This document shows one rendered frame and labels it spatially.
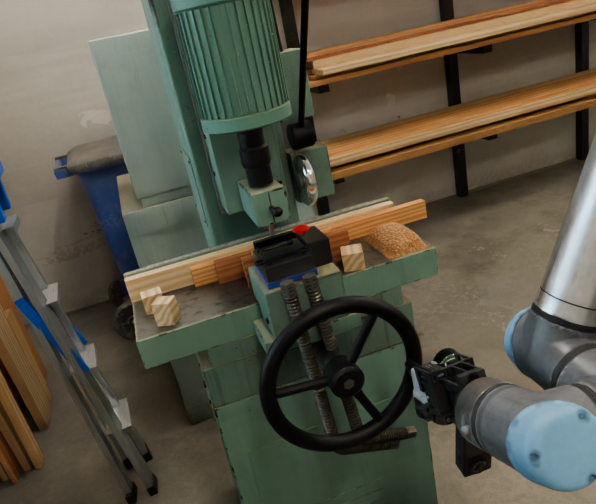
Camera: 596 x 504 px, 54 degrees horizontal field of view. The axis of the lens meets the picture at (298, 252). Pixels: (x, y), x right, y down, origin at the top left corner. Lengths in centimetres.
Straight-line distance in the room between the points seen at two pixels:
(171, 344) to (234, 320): 12
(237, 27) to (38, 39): 239
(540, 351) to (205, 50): 72
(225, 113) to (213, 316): 37
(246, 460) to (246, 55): 78
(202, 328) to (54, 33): 250
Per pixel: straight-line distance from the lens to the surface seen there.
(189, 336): 108
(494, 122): 371
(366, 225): 128
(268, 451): 126
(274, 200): 115
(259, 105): 108
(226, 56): 106
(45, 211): 350
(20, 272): 176
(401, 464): 141
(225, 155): 125
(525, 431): 67
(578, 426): 68
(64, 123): 340
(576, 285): 80
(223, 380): 114
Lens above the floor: 138
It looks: 22 degrees down
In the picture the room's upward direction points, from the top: 12 degrees counter-clockwise
